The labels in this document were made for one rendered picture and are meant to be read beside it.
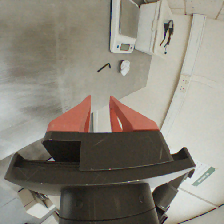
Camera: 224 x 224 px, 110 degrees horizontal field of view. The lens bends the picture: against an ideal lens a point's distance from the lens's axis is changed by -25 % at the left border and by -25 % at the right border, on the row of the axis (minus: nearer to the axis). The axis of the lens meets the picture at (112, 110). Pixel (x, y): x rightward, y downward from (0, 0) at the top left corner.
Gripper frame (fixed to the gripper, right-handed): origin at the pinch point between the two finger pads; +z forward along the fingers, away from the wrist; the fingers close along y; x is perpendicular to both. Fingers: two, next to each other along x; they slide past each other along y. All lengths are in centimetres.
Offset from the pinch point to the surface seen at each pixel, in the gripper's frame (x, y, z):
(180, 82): 19, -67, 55
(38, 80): 5.6, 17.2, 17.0
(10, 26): -8.9, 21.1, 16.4
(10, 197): 150, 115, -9
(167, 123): 59, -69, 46
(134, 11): -17, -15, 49
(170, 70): 15, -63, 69
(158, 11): -21, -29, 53
